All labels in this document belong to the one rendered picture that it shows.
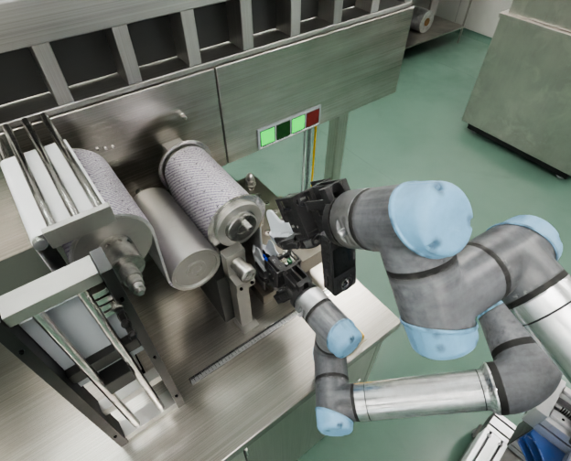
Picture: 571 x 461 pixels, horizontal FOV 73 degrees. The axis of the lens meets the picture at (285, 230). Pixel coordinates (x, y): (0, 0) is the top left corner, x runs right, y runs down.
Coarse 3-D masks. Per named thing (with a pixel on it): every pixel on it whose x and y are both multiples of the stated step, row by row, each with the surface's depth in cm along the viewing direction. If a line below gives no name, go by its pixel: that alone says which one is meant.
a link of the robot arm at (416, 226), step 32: (384, 192) 40; (416, 192) 36; (448, 192) 36; (352, 224) 44; (384, 224) 39; (416, 224) 35; (448, 224) 36; (384, 256) 41; (416, 256) 38; (448, 256) 37
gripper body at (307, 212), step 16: (304, 192) 53; (320, 192) 49; (336, 192) 52; (288, 208) 56; (304, 208) 54; (320, 208) 51; (304, 224) 54; (320, 224) 53; (304, 240) 56; (336, 240) 49
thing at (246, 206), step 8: (232, 208) 82; (240, 208) 82; (248, 208) 84; (256, 208) 86; (224, 216) 81; (232, 216) 83; (256, 216) 88; (224, 224) 83; (256, 224) 89; (216, 232) 83; (224, 232) 84; (224, 240) 86
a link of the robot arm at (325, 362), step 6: (318, 348) 87; (318, 354) 88; (324, 354) 87; (330, 354) 86; (318, 360) 87; (324, 360) 86; (330, 360) 86; (336, 360) 86; (342, 360) 87; (318, 366) 87; (324, 366) 86; (330, 366) 85; (336, 366) 85; (342, 366) 86; (318, 372) 86; (324, 372) 85; (342, 372) 85
